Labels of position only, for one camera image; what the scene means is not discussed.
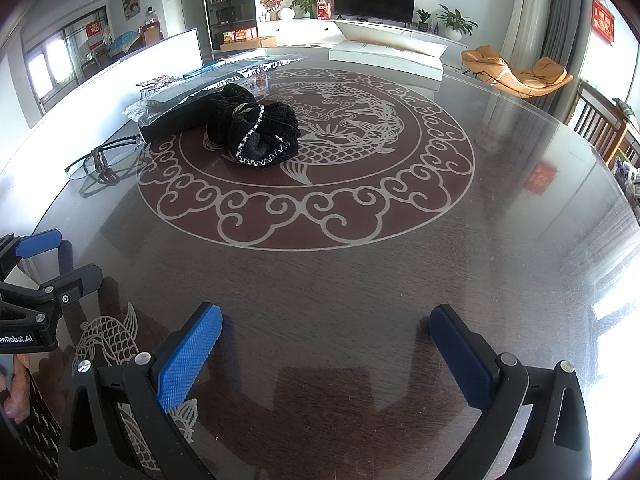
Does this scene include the orange lounge chair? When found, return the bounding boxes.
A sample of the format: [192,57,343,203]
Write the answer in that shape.
[460,45,575,98]

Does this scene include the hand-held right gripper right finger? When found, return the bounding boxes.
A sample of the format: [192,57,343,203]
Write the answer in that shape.
[429,304,593,480]

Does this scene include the clear bag with dark item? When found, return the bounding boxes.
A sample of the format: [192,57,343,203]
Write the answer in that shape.
[122,55,308,143]

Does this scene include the large white flat box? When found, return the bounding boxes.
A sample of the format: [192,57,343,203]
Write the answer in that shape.
[327,20,448,81]

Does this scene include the eyeglasses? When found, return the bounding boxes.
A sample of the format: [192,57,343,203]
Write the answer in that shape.
[64,135,146,183]

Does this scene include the black dotted cloth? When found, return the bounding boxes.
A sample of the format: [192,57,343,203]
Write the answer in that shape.
[0,370,63,480]

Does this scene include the red wall hanging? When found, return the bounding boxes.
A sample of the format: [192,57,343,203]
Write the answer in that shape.
[591,0,616,47]

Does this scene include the person's left hand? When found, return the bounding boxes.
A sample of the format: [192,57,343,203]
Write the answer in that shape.
[0,352,32,421]

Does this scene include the covered standing air conditioner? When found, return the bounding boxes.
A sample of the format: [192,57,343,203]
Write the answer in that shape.
[500,0,556,68]

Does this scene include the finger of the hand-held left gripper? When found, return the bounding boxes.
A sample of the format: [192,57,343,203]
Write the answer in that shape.
[0,229,63,281]
[0,262,103,322]

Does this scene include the brown hair tie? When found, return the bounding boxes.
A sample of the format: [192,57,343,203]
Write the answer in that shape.
[90,145,121,186]

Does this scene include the white partition board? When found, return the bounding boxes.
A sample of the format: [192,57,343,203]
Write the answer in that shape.
[0,27,205,171]

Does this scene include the black plush cloth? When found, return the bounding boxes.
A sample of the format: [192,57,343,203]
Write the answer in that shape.
[204,82,301,168]

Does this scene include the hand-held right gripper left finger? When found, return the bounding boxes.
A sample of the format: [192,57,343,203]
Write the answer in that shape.
[60,301,224,480]

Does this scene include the dark glass display cabinet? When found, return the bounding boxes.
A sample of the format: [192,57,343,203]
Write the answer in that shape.
[200,0,258,51]

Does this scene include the grey curtain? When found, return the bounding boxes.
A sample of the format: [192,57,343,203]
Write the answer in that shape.
[537,0,598,116]

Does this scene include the pile of mixed clutter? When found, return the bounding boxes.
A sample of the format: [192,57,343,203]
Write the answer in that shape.
[612,152,640,211]

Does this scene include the black television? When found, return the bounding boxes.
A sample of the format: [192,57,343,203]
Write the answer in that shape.
[332,0,417,25]

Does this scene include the large potted green plant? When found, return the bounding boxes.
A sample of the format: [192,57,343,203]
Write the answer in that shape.
[436,4,480,41]

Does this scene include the blue lace cover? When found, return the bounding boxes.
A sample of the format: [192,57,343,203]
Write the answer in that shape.
[109,31,141,53]

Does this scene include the cardboard box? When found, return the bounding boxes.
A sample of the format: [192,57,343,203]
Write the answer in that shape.
[220,35,277,52]

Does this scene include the silver glitter bow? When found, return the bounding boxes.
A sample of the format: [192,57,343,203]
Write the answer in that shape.
[136,74,181,93]

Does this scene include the white television cabinet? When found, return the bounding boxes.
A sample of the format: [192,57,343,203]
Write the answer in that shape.
[255,17,468,71]

